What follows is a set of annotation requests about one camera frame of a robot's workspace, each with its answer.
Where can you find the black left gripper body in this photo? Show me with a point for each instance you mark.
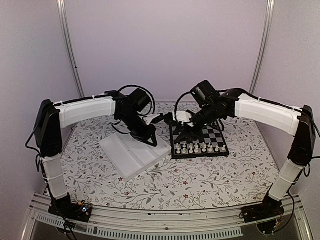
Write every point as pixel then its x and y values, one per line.
pixel 132 122

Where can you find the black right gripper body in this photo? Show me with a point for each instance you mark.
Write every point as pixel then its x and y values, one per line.
pixel 209 117

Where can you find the white chess rook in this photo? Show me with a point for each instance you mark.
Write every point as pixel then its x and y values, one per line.
pixel 196 150

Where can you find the white plastic tray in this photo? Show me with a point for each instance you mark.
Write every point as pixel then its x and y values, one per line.
pixel 131 157

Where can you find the black and silver chessboard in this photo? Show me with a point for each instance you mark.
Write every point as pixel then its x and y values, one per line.
pixel 209 135

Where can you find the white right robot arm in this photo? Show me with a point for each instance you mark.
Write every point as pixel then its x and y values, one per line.
pixel 290 131

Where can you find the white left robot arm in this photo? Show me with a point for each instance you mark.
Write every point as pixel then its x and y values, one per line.
pixel 54 117

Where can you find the floral patterned table mat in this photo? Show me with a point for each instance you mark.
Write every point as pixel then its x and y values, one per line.
pixel 241 178

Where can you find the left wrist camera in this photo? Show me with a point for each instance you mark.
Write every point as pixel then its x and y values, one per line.
pixel 153 118

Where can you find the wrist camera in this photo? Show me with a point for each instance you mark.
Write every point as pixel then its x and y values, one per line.
pixel 153 118
pixel 179 117

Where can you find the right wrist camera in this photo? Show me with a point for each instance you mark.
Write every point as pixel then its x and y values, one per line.
pixel 179 117

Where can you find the front aluminium rail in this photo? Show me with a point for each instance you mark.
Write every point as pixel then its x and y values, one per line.
pixel 107 223

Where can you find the right aluminium frame post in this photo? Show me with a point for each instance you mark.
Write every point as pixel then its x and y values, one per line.
pixel 268 19

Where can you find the aluminium frame post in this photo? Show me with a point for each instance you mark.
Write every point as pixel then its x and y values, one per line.
pixel 61 7
pixel 268 19

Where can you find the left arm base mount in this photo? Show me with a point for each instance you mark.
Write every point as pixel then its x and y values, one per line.
pixel 65 208

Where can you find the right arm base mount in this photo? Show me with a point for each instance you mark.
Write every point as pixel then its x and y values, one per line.
pixel 267 215

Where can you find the left aluminium frame post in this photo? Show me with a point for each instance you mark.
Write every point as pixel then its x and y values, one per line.
pixel 61 7

